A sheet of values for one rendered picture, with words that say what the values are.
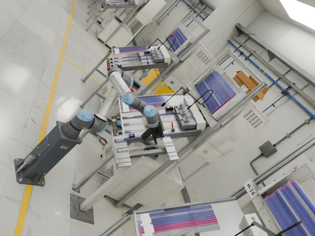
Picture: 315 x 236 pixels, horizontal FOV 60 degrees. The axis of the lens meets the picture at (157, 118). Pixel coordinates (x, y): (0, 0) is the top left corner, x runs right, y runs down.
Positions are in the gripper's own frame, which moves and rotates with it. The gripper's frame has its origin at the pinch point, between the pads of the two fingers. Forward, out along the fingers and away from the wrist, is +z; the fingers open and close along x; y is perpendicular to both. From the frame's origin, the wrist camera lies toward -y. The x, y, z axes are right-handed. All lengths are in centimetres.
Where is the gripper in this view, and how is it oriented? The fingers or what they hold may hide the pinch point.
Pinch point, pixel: (155, 144)
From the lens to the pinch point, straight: 206.6
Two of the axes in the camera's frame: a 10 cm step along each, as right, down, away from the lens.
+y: 9.5, -2.9, 0.6
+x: -2.3, -6.1, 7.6
